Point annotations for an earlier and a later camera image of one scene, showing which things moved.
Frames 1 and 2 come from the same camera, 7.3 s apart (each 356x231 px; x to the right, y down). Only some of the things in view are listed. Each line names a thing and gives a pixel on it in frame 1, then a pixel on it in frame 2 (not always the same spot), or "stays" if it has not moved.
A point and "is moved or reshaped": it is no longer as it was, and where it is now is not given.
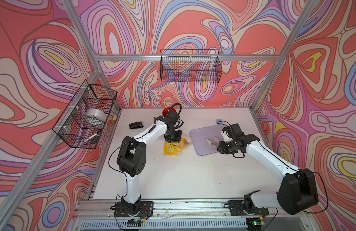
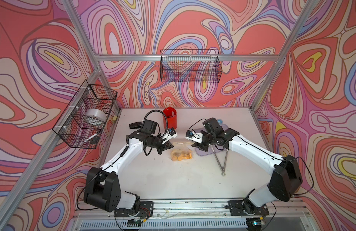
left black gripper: [177, 139] → [166, 145]
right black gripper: [221, 145] → [200, 146]
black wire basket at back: [190, 65] stays
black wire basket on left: [82, 121] stays
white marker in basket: [91, 137] stays
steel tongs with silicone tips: [216, 138] is moved or reshaped
